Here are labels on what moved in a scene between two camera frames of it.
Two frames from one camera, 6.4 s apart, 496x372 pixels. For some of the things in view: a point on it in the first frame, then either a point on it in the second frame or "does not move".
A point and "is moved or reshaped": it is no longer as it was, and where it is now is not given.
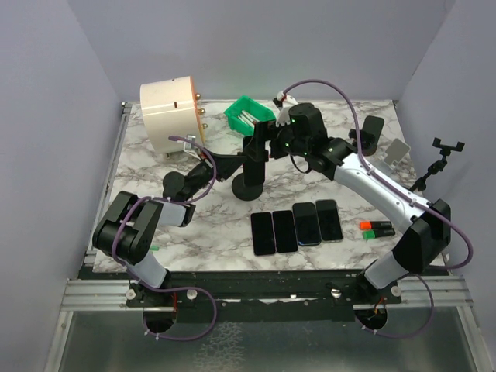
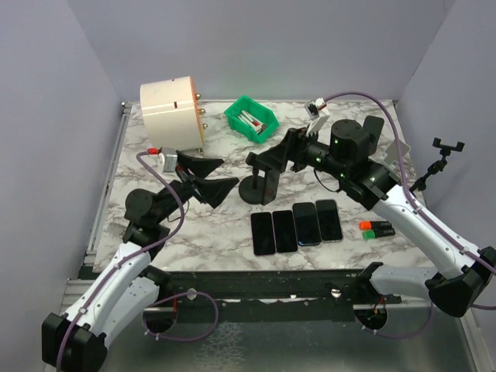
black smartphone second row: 284,231 does not move
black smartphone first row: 263,239 does not move
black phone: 306,222 does not move
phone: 254,173 to 270,180
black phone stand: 246,192 is moved or reshaped
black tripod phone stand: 437,167 does not move
